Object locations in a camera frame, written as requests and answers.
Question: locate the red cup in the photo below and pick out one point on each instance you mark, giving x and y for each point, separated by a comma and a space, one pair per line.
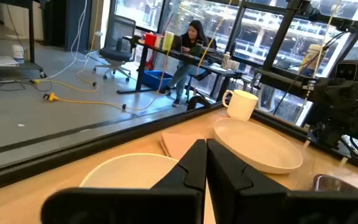
150, 40

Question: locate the person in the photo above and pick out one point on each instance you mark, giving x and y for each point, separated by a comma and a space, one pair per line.
186, 40

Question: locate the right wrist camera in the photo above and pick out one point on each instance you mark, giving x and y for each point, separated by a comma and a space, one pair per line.
348, 71

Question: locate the black wheeled cart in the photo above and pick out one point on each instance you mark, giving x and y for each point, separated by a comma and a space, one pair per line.
30, 37

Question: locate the dark laptop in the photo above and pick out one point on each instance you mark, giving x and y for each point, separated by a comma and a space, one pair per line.
176, 43

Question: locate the stainless steel container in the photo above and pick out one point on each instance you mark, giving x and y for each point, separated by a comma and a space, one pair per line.
331, 183

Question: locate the pink cloth napkin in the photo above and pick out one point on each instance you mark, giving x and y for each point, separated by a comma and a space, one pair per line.
176, 144

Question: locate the white plastic tub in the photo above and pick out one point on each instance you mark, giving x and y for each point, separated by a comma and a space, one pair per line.
18, 53

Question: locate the white bowl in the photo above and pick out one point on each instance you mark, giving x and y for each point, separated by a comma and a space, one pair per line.
129, 171

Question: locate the black frame bracket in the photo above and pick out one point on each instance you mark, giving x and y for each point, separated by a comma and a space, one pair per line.
197, 102

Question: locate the white ribbed deep plate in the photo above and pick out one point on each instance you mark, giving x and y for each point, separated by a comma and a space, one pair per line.
253, 146

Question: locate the white mug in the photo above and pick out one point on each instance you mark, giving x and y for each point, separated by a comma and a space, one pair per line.
242, 105

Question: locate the white paper stack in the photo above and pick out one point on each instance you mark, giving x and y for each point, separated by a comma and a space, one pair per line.
0, 61

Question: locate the dark green bottle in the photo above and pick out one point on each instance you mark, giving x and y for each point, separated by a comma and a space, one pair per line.
198, 48

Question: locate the blue plastic bin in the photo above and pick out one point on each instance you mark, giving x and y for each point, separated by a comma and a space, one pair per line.
155, 79

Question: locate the black office desk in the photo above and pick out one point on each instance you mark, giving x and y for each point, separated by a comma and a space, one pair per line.
197, 60

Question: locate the black aluminium table frame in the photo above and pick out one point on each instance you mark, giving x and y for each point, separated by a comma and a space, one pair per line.
73, 152

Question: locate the grey office chair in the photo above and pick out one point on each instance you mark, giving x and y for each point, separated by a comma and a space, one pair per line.
118, 46

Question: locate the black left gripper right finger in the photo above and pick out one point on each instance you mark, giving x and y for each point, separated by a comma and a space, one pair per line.
244, 202

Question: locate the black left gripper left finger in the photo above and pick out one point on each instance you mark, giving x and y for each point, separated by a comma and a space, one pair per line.
166, 205

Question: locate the light green cup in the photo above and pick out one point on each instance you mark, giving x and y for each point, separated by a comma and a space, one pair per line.
168, 40

